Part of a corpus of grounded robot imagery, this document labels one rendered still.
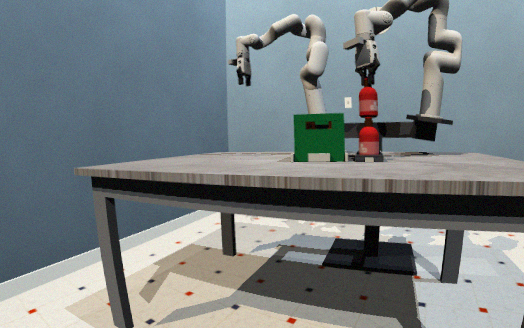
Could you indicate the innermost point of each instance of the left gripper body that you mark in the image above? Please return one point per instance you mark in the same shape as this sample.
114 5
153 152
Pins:
364 54

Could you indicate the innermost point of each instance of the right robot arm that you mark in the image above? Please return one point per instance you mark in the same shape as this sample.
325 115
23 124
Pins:
314 29

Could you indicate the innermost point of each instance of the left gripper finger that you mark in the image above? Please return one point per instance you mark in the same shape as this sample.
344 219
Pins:
372 70
362 74

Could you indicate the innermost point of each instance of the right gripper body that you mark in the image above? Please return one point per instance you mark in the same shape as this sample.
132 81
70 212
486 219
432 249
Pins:
244 63

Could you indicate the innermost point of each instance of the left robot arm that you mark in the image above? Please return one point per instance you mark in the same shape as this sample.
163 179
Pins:
370 23

